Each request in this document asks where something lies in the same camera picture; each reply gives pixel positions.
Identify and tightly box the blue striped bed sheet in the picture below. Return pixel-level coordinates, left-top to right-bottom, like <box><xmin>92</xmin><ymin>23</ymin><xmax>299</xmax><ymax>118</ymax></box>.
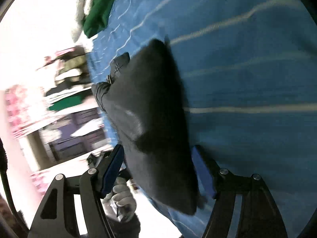
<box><xmin>88</xmin><ymin>0</ymin><xmax>317</xmax><ymax>238</ymax></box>

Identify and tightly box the dark cabinet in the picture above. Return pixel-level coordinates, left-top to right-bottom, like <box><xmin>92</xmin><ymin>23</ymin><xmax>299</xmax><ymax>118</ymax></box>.
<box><xmin>48</xmin><ymin>107</ymin><xmax>107</xmax><ymax>161</ymax></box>

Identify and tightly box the person's left forearm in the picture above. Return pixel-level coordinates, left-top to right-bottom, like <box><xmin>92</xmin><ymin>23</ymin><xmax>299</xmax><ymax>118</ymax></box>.
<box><xmin>109</xmin><ymin>214</ymin><xmax>141</xmax><ymax>238</ymax></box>

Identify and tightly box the pile of assorted clothes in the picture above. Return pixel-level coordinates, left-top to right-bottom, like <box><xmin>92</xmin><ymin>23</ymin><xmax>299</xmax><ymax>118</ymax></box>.
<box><xmin>37</xmin><ymin>46</ymin><xmax>92</xmax><ymax>112</ymax></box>

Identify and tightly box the black leather jacket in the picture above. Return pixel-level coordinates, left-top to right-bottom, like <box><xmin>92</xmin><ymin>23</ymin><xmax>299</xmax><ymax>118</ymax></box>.
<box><xmin>92</xmin><ymin>38</ymin><xmax>206</xmax><ymax>216</ymax></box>

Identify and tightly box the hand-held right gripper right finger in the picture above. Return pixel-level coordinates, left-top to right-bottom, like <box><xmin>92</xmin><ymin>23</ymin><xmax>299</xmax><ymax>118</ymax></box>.
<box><xmin>191</xmin><ymin>145</ymin><xmax>289</xmax><ymax>238</ymax></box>

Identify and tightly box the white fluffy folded garment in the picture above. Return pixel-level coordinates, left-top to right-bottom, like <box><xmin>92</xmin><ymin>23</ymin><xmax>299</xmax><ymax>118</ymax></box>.
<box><xmin>71</xmin><ymin>0</ymin><xmax>99</xmax><ymax>42</ymax></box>

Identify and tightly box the green garment with striped cuff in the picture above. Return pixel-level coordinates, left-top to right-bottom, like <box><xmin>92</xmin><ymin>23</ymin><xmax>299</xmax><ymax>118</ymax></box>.
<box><xmin>83</xmin><ymin>0</ymin><xmax>122</xmax><ymax>37</ymax></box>

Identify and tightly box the person's left hand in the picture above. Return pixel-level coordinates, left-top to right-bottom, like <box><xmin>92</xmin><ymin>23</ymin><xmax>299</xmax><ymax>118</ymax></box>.
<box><xmin>103</xmin><ymin>182</ymin><xmax>137</xmax><ymax>222</ymax></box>

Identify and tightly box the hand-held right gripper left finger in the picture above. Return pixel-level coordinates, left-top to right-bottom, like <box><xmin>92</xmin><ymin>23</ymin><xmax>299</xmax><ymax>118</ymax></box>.
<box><xmin>29</xmin><ymin>144</ymin><xmax>125</xmax><ymax>238</ymax></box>

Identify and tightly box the pink floral cloth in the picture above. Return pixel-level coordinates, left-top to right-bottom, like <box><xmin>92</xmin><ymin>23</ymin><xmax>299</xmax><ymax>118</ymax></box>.
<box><xmin>5</xmin><ymin>84</ymin><xmax>47</xmax><ymax>139</ymax></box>

